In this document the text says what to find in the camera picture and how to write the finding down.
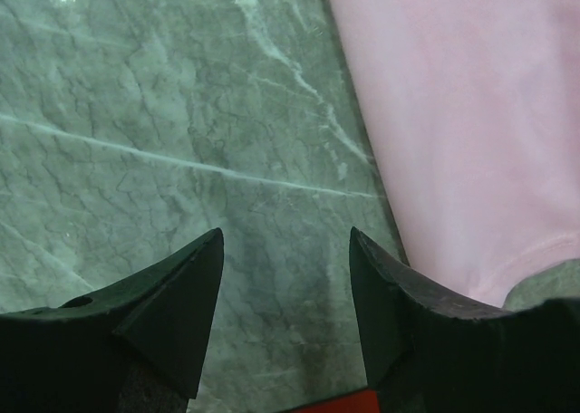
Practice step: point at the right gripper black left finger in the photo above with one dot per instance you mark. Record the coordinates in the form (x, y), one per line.
(137, 345)

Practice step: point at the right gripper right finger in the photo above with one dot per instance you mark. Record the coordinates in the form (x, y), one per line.
(420, 340)

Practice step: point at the pink t shirt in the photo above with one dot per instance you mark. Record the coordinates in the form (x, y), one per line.
(472, 111)

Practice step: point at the red plastic bin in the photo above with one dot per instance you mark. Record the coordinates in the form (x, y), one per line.
(361, 401)

